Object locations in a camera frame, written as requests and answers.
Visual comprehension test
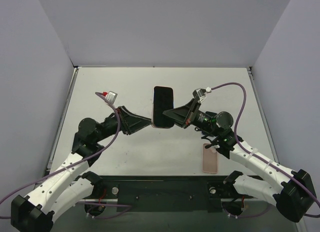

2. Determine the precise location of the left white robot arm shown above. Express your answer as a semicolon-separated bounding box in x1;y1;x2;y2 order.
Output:
10;106;152;232

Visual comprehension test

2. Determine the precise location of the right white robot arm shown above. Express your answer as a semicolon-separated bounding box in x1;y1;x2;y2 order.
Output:
163;99;316;223

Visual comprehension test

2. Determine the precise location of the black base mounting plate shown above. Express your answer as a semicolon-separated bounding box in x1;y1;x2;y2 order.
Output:
89;175;243;213

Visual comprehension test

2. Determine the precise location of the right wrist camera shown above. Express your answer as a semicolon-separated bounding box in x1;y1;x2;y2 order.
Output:
192;88;210;104

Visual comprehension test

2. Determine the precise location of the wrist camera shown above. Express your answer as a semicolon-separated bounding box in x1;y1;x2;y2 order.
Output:
192;88;210;104
102;91;118;107

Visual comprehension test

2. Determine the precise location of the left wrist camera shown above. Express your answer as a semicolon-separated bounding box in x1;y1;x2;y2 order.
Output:
102;91;118;107

